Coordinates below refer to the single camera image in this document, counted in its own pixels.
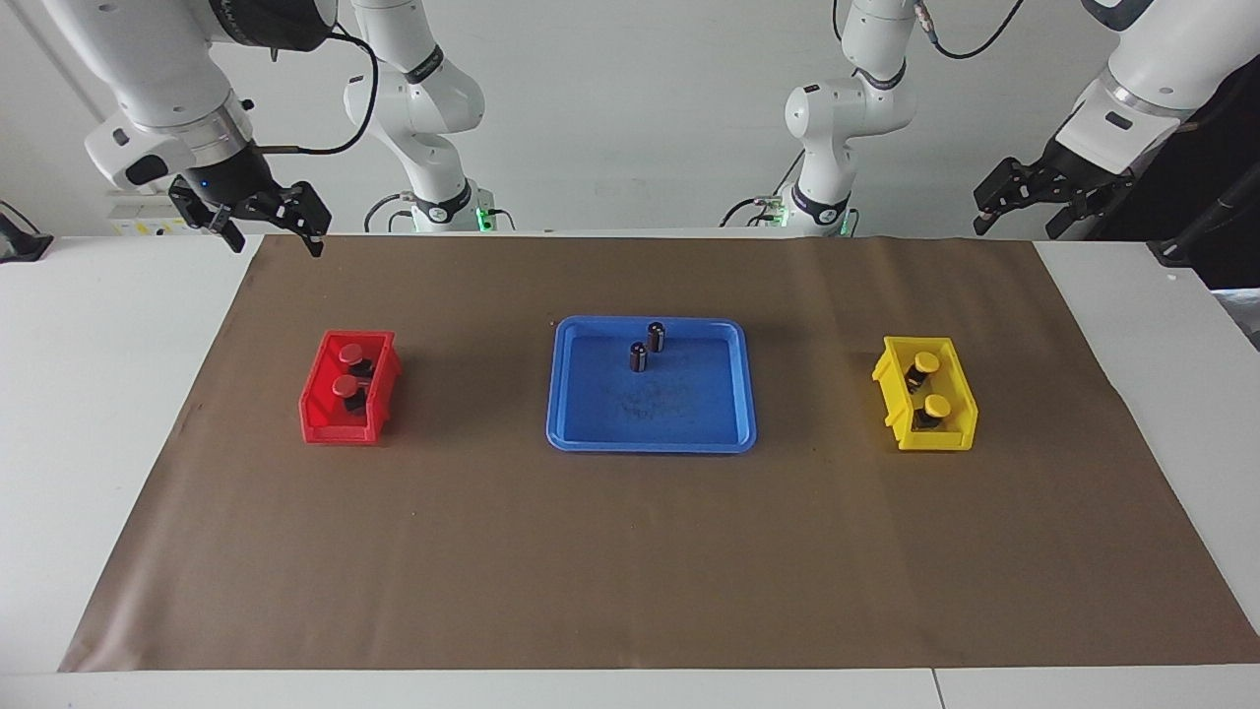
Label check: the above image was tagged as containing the blue plastic tray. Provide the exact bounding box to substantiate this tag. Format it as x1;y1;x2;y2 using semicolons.
546;315;758;454

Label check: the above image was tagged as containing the black stand bar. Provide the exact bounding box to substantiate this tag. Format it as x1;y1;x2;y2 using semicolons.
1147;192;1260;269

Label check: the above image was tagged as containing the black background panel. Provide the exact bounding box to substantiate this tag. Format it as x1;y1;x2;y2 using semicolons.
1093;59;1260;291

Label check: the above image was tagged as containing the red plastic bin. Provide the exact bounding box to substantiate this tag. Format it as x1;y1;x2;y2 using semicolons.
298;329;403;446

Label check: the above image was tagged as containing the yellow plastic bin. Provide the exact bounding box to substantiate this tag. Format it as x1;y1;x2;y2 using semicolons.
871;336;979;452

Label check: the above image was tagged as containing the brown paper table mat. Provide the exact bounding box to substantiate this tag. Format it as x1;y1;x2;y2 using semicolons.
59;234;1260;674

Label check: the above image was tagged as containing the black right base cable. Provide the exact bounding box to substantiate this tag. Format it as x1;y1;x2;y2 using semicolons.
362;192;414;234

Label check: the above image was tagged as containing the black base cable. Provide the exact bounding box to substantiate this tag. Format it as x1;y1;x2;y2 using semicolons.
719;148;803;229
362;192;414;234

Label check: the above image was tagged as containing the white wall socket box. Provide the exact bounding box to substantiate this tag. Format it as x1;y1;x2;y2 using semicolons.
106;190;203;237

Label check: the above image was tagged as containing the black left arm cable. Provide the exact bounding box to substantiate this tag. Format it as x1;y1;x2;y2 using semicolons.
832;0;1025;60

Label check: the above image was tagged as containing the black device with cable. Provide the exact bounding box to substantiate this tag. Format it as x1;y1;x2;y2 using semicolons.
0;200;55;264

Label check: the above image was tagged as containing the black left base cable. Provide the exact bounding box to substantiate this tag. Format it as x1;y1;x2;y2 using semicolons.
719;148;803;229

